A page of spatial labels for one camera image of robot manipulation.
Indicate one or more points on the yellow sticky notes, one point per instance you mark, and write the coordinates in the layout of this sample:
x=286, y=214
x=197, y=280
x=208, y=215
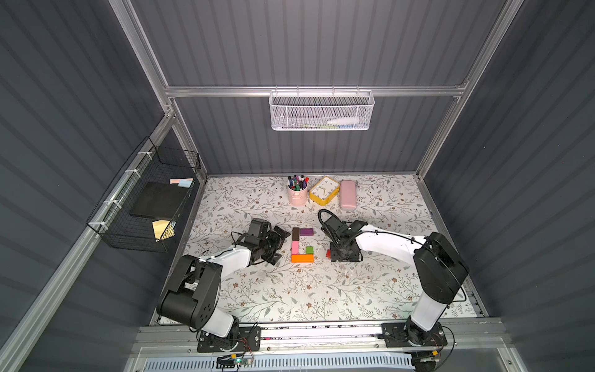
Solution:
x=163, y=229

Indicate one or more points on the black notebook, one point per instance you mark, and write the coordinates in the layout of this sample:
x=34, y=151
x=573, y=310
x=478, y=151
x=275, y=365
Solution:
x=159, y=201

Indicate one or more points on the pink pencil case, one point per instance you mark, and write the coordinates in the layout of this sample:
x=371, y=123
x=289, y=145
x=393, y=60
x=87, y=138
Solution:
x=348, y=195

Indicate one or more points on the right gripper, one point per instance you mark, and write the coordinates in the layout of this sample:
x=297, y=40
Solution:
x=344, y=251

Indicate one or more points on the pink pen cup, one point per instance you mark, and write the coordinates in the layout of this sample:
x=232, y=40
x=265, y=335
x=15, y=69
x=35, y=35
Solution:
x=298, y=198

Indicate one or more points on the pastel sticky notes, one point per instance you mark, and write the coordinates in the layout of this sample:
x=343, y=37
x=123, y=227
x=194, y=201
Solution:
x=182, y=182

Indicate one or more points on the aluminium rail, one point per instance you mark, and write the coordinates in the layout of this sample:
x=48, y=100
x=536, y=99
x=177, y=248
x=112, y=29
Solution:
x=466, y=333

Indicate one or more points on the black wire wall basket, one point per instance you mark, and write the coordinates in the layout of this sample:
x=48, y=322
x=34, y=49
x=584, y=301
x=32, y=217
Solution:
x=111, y=219

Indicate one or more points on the brown block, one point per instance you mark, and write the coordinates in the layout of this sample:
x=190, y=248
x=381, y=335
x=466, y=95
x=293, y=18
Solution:
x=296, y=234

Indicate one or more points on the white mesh wall basket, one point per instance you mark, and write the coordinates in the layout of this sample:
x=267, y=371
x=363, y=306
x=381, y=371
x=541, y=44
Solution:
x=309, y=110

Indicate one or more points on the pink block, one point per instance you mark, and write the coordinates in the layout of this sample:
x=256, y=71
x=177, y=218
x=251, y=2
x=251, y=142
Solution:
x=295, y=247

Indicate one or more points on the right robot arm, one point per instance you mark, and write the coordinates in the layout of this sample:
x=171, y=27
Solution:
x=440, y=269

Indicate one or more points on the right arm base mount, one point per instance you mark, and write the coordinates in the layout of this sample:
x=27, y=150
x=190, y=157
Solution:
x=407, y=334

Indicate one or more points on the purple block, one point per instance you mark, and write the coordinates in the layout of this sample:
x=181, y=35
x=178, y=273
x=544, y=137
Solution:
x=307, y=232

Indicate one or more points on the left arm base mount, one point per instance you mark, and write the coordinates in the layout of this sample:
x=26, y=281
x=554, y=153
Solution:
x=242, y=339

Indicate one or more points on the floral table mat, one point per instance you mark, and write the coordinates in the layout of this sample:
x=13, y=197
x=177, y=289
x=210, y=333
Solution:
x=380, y=287

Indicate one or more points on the white bottle in basket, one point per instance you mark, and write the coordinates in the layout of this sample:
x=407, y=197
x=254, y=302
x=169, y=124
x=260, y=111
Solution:
x=343, y=121

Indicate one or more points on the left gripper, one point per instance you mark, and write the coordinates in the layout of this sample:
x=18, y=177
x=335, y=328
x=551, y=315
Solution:
x=272, y=244

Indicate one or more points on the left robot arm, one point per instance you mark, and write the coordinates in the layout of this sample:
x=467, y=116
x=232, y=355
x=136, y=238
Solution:
x=191, y=293

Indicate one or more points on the orange block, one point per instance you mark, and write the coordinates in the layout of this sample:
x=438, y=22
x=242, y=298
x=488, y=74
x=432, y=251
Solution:
x=302, y=258

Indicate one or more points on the yellow alarm clock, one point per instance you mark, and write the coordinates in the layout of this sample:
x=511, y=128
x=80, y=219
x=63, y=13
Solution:
x=324, y=191

